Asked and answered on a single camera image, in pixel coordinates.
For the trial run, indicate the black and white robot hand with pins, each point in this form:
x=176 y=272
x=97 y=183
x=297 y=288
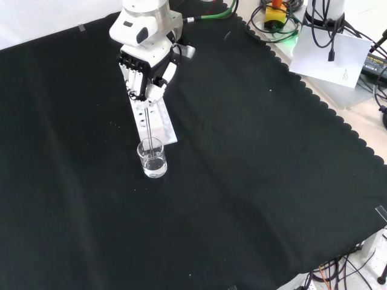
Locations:
x=142 y=54

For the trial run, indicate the clear glass rod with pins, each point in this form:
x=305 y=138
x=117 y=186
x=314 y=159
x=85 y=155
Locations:
x=149 y=127

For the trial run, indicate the white test tube rack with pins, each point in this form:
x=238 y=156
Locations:
x=157 y=124

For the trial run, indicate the grey tape strip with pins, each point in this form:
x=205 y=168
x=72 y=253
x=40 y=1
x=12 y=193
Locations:
x=82 y=27

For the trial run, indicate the clear glass beaker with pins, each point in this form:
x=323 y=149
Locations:
x=154 y=166

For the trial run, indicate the yellow stop button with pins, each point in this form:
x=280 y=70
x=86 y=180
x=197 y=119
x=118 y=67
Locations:
x=274 y=16

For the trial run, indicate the black bench cloth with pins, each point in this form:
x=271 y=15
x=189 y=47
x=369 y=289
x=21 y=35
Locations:
x=211 y=181

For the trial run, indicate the white paper sheet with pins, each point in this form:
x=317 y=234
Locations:
x=332 y=68

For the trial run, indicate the pale grey board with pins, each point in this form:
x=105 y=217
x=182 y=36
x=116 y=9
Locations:
x=347 y=96

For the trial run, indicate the black power adapter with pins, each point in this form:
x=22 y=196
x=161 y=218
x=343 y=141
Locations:
x=375 y=65

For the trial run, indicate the black round stand base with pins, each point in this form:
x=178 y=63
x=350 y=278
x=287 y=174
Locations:
x=384 y=117

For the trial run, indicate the clear tape strip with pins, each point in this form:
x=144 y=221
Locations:
x=381 y=212

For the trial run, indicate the black tripod foot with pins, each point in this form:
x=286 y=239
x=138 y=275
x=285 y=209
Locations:
x=382 y=276

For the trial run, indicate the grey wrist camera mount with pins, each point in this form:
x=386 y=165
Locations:
x=188 y=51

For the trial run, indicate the white bench bracket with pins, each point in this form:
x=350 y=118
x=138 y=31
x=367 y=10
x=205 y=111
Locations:
x=371 y=243

